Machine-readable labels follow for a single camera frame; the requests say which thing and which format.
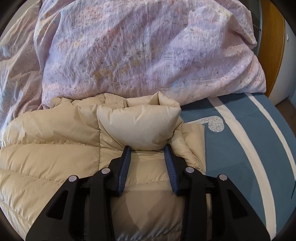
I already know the beige puffer down jacket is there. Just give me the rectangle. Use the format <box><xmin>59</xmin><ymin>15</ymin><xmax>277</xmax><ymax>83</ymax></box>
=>
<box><xmin>1</xmin><ymin>92</ymin><xmax>206</xmax><ymax>240</ymax></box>

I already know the blue white striped bed sheet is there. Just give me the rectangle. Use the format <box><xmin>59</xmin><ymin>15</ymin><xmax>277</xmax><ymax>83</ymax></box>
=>
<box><xmin>181</xmin><ymin>93</ymin><xmax>295</xmax><ymax>238</ymax></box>

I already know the large lilac floral pillow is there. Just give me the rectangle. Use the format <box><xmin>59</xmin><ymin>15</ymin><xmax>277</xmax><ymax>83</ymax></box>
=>
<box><xmin>34</xmin><ymin>1</ymin><xmax>266</xmax><ymax>106</ymax></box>

